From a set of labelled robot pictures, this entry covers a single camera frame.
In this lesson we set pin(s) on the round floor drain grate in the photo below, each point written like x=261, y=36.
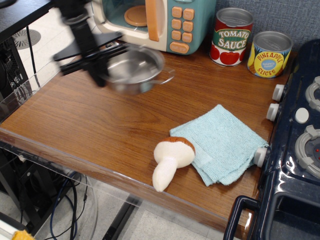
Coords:
x=24, y=38

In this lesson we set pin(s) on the white stove knob top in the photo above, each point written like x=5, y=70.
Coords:
x=278, y=92

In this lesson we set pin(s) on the silver steel pot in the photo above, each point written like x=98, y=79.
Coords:
x=134, y=69

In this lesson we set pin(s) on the black desk at left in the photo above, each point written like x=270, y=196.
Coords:
x=21, y=14

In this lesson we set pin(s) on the yellow sponge corner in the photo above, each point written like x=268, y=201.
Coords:
x=22, y=235

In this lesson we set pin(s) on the tomato sauce can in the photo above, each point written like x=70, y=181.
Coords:
x=231, y=34

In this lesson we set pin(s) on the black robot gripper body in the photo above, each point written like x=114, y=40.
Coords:
x=85, y=44

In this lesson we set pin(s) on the plush mushroom toy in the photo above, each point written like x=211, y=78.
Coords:
x=170, y=154

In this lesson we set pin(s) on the white stove knob bottom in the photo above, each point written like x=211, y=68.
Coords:
x=259, y=156

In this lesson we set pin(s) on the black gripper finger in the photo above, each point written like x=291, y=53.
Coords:
x=100, y=75

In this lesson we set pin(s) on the light blue cloth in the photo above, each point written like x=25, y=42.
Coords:
x=224, y=146

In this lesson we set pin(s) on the white stove knob middle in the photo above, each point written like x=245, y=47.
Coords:
x=272, y=111

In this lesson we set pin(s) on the dark blue toy stove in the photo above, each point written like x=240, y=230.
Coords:
x=288, y=204

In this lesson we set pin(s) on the black computer tower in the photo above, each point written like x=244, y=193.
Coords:
x=13, y=76

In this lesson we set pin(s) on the pineapple slices can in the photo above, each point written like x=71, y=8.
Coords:
x=269, y=54

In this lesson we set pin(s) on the white stove knob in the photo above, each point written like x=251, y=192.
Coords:
x=272, y=111
x=259, y=156
x=278, y=92

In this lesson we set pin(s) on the teal toy microwave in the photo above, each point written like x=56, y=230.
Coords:
x=173, y=26

